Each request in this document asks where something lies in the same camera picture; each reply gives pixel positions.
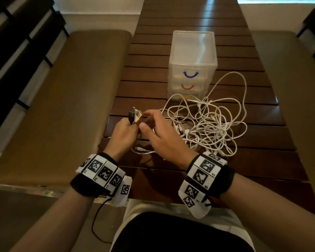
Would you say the person's left hand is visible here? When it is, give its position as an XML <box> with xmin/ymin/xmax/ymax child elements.
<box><xmin>104</xmin><ymin>117</ymin><xmax>140</xmax><ymax>162</ymax></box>

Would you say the person's right hand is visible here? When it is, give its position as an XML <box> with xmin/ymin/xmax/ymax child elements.
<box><xmin>138</xmin><ymin>109</ymin><xmax>199</xmax><ymax>171</ymax></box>

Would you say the black USB cable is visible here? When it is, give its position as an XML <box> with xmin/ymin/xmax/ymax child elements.
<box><xmin>128</xmin><ymin>106</ymin><xmax>137</xmax><ymax>126</ymax></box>

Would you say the clear drawer yellow handle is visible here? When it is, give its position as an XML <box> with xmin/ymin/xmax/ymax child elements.
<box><xmin>167</xmin><ymin>89</ymin><xmax>208</xmax><ymax>102</ymax></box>

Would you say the tangle of white cables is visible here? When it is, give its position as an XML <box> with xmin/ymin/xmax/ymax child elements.
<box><xmin>131</xmin><ymin>71</ymin><xmax>249</xmax><ymax>158</ymax></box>

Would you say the clear drawer red handle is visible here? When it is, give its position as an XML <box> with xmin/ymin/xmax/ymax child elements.
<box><xmin>167</xmin><ymin>77</ymin><xmax>213</xmax><ymax>93</ymax></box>

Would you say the clear drawer blue handle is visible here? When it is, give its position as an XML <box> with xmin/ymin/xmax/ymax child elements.
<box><xmin>169</xmin><ymin>63</ymin><xmax>218</xmax><ymax>82</ymax></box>

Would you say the clear plastic three-drawer organiser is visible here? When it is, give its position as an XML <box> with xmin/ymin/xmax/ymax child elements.
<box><xmin>167</xmin><ymin>30</ymin><xmax>218</xmax><ymax>102</ymax></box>

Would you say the person's left forearm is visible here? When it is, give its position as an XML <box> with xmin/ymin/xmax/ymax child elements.
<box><xmin>9</xmin><ymin>191</ymin><xmax>95</xmax><ymax>252</ymax></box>

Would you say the person's black garment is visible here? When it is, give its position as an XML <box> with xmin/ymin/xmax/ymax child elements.
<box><xmin>113</xmin><ymin>212</ymin><xmax>255</xmax><ymax>252</ymax></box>

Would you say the black marker wristband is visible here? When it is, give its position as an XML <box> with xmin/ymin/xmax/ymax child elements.
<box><xmin>70</xmin><ymin>152</ymin><xmax>126</xmax><ymax>198</ymax></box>
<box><xmin>186</xmin><ymin>152</ymin><xmax>236</xmax><ymax>200</ymax></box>

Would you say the brown bench cushion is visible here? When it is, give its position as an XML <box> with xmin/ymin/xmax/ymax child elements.
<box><xmin>0</xmin><ymin>29</ymin><xmax>133</xmax><ymax>186</ymax></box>
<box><xmin>252</xmin><ymin>30</ymin><xmax>315</xmax><ymax>197</ymax></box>

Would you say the brown slatted wooden table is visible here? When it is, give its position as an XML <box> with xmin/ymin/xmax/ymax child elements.
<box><xmin>97</xmin><ymin>0</ymin><xmax>315</xmax><ymax>217</ymax></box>

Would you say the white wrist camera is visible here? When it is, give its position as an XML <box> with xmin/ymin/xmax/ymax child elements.
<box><xmin>110</xmin><ymin>176</ymin><xmax>133</xmax><ymax>208</ymax></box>
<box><xmin>178</xmin><ymin>180</ymin><xmax>212</xmax><ymax>219</ymax></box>

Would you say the thin black camera cable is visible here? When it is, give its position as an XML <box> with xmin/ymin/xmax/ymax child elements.
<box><xmin>91</xmin><ymin>198</ymin><xmax>113</xmax><ymax>244</ymax></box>

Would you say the wall light strip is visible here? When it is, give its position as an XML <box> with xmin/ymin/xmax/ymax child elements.
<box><xmin>237</xmin><ymin>0</ymin><xmax>315</xmax><ymax>4</ymax></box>

